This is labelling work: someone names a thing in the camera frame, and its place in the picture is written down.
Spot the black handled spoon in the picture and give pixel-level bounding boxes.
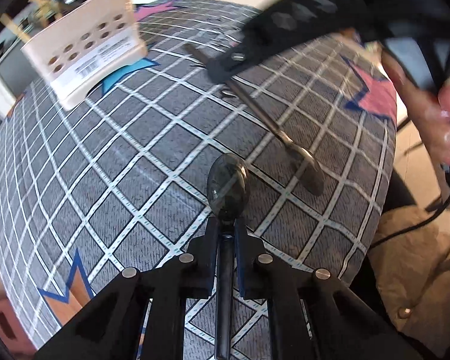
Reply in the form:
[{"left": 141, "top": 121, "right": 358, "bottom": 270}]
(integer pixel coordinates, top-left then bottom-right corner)
[
  {"left": 182, "top": 42, "right": 326, "bottom": 197},
  {"left": 206, "top": 154, "right": 249, "bottom": 359}
]

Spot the plain bamboo chopstick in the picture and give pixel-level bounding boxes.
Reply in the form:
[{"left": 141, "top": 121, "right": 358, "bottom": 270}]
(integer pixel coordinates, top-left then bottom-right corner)
[{"left": 0, "top": 13, "right": 32, "bottom": 43}]

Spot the person right hand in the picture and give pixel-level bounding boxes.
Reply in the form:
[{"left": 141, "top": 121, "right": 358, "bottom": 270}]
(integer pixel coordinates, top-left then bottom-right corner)
[{"left": 381, "top": 51, "right": 450, "bottom": 166}]

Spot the pink plastic stool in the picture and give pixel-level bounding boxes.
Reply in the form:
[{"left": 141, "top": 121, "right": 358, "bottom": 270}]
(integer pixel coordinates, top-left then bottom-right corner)
[{"left": 0, "top": 298, "right": 36, "bottom": 359}]

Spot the grey checkered tablecloth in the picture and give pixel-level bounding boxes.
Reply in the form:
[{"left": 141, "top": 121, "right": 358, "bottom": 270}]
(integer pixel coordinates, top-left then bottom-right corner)
[{"left": 0, "top": 0, "right": 396, "bottom": 347}]

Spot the beige utensil holder caddy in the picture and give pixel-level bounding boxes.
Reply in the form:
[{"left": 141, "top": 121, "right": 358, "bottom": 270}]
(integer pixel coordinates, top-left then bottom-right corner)
[{"left": 22, "top": 0, "right": 148, "bottom": 111}]

